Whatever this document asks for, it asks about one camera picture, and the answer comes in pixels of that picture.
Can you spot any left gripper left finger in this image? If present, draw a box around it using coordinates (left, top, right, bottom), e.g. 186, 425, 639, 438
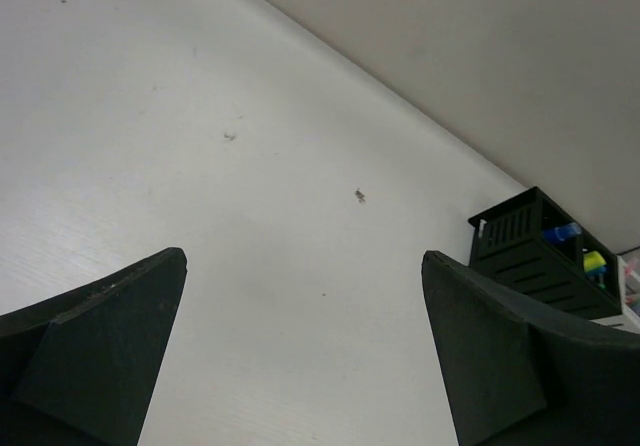
1, 247, 187, 445

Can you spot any blue item left compartment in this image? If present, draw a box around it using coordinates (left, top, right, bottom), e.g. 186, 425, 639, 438
542, 222, 582, 244

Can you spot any white divided organizer box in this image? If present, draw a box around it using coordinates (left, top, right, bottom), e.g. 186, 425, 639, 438
594, 256, 639, 334

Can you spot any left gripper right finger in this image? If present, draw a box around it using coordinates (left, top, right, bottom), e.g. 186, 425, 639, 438
421, 251, 639, 445

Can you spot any black divided organizer box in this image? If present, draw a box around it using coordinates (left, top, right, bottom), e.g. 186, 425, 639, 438
469, 187, 621, 320

